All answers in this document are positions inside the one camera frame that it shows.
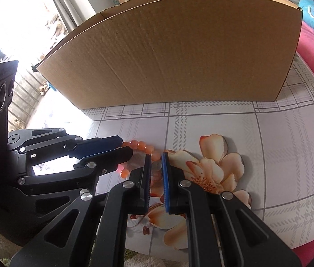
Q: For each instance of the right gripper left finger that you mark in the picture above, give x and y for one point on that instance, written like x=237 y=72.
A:
x=91 y=231

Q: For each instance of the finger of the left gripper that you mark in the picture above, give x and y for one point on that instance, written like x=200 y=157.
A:
x=109 y=160
x=91 y=147

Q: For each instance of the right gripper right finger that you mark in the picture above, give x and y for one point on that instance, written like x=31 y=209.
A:
x=221 y=229

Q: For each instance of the floral plaid table mat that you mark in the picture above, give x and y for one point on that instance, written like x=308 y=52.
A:
x=263 y=152

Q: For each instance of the brown cardboard box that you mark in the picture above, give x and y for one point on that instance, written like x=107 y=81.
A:
x=155 y=51

